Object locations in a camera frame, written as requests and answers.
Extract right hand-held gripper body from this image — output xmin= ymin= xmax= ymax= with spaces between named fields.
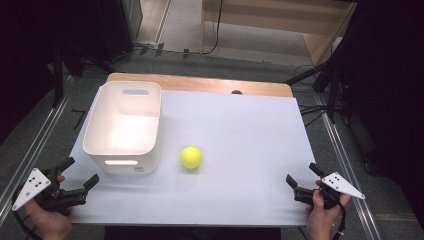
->
xmin=293 ymin=171 xmax=366 ymax=211

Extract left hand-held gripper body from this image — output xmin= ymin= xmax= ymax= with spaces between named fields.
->
xmin=12 ymin=166 xmax=88 ymax=212

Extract white plastic bin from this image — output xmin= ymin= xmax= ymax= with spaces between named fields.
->
xmin=82 ymin=80 xmax=164 ymax=176

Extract yellow tennis ball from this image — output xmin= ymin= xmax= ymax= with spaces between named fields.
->
xmin=180 ymin=146 xmax=204 ymax=170

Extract person's right hand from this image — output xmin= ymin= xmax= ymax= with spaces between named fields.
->
xmin=305 ymin=180 xmax=352 ymax=240

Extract person's left hand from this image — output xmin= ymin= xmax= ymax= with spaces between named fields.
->
xmin=24 ymin=175 xmax=73 ymax=240

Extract white board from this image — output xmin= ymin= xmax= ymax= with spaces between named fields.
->
xmin=67 ymin=86 xmax=317 ymax=228

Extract black metal stand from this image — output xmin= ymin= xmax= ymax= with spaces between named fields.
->
xmin=49 ymin=41 xmax=116 ymax=109

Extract black tripod stand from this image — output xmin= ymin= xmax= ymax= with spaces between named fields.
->
xmin=284 ymin=29 xmax=356 ymax=125

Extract dark curtain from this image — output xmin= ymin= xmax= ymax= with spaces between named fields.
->
xmin=0 ymin=0 xmax=101 ymax=146
xmin=333 ymin=0 xmax=424 ymax=231

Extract wooden table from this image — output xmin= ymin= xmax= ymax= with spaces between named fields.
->
xmin=106 ymin=72 xmax=294 ymax=99

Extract white power strip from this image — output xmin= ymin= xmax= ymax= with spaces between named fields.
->
xmin=134 ymin=40 xmax=162 ymax=48

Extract black cabinet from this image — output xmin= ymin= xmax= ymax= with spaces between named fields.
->
xmin=95 ymin=0 xmax=144 ymax=64

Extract light wooden furniture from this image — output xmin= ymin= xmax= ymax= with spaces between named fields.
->
xmin=199 ymin=0 xmax=358 ymax=67

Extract metal floor rail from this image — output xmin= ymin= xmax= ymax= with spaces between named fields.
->
xmin=314 ymin=93 xmax=383 ymax=240
xmin=0 ymin=75 xmax=75 ymax=221

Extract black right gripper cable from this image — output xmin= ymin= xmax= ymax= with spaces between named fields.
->
xmin=332 ymin=201 xmax=348 ymax=240

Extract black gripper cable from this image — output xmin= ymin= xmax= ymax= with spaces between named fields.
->
xmin=10 ymin=186 xmax=43 ymax=240
xmin=332 ymin=201 xmax=348 ymax=240

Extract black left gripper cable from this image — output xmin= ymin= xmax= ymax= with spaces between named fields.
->
xmin=10 ymin=186 xmax=43 ymax=240

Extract black floor cables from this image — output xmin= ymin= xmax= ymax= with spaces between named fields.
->
xmin=292 ymin=64 xmax=329 ymax=128

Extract black hanging cable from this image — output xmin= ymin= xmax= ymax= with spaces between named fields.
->
xmin=200 ymin=0 xmax=225 ymax=57

